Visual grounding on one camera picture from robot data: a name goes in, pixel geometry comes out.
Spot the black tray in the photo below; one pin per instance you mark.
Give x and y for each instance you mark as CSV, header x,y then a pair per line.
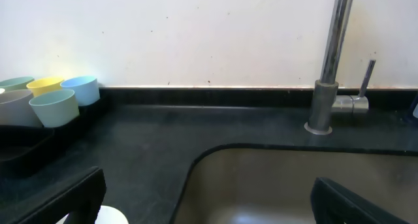
x,y
29,152

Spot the yellow cup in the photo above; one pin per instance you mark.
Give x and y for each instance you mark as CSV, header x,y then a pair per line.
x,y
45,87

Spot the steel sink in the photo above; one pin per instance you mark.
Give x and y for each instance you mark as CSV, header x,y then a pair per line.
x,y
277,185

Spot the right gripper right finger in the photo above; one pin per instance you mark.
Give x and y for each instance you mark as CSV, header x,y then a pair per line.
x,y
336,207

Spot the blue cup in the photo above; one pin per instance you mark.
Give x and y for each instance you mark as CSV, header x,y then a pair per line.
x,y
84,91

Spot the grey cup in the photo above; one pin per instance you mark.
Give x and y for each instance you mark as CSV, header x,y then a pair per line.
x,y
14,109

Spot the steel tap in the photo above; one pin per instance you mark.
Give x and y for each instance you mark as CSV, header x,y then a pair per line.
x,y
323,106

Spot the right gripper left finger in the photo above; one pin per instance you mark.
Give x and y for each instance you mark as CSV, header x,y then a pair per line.
x,y
88,191

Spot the green cup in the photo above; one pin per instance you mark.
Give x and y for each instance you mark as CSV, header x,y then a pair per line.
x,y
56,111
16,83

